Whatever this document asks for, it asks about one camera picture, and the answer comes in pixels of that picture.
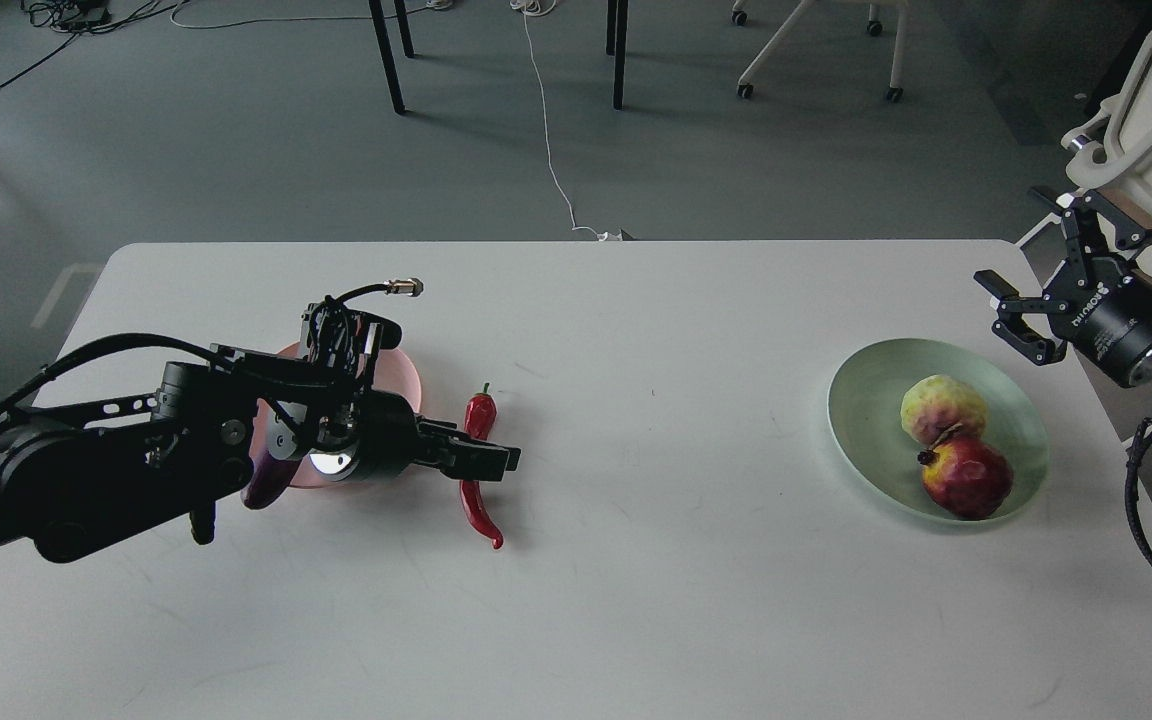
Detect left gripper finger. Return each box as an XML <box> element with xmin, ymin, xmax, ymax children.
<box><xmin>420</xmin><ymin>442</ymin><xmax>522</xmax><ymax>482</ymax></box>
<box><xmin>419</xmin><ymin>420</ymin><xmax>497</xmax><ymax>456</ymax></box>

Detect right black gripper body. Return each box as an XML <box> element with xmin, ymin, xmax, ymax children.
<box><xmin>1056</xmin><ymin>258</ymin><xmax>1152</xmax><ymax>387</ymax></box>

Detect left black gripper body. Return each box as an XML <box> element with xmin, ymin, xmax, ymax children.
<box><xmin>311</xmin><ymin>389</ymin><xmax>419</xmax><ymax>482</ymax></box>

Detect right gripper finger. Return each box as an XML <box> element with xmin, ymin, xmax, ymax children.
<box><xmin>1029</xmin><ymin>185</ymin><xmax>1152</xmax><ymax>281</ymax></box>
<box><xmin>973</xmin><ymin>270</ymin><xmax>1069</xmax><ymax>366</ymax></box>

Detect red chili pepper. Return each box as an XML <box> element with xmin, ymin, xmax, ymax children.
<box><xmin>460</xmin><ymin>382</ymin><xmax>505</xmax><ymax>550</ymax></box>

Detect purple eggplant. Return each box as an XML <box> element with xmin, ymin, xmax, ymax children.
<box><xmin>238</xmin><ymin>400</ymin><xmax>303</xmax><ymax>510</ymax></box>

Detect green custard apple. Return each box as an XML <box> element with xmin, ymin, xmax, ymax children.
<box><xmin>899</xmin><ymin>374</ymin><xmax>990</xmax><ymax>446</ymax></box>

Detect red pomegranate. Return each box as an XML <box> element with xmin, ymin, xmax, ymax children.
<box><xmin>916</xmin><ymin>435</ymin><xmax>1014</xmax><ymax>521</ymax></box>

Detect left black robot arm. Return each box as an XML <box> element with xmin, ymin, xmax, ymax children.
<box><xmin>0</xmin><ymin>278</ymin><xmax>521</xmax><ymax>562</ymax></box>

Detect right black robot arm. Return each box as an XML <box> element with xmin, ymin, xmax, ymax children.
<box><xmin>973</xmin><ymin>185</ymin><xmax>1152</xmax><ymax>568</ymax></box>

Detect pink plate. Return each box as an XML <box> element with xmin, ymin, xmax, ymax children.
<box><xmin>248</xmin><ymin>348</ymin><xmax>422</xmax><ymax>488</ymax></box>

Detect green plate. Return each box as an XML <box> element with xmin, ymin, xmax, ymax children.
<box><xmin>827</xmin><ymin>338</ymin><xmax>1049</xmax><ymax>526</ymax></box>

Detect black table legs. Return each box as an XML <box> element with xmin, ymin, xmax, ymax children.
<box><xmin>367</xmin><ymin>0</ymin><xmax>629</xmax><ymax>114</ymax></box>

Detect white chair base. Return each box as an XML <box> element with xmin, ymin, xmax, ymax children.
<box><xmin>736</xmin><ymin>1</ymin><xmax>914</xmax><ymax>104</ymax></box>

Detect white cable on floor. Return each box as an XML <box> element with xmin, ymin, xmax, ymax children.
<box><xmin>508</xmin><ymin>0</ymin><xmax>623</xmax><ymax>242</ymax></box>

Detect black cables on floor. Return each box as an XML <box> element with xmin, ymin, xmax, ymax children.
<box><xmin>0</xmin><ymin>0</ymin><xmax>187</xmax><ymax>119</ymax></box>

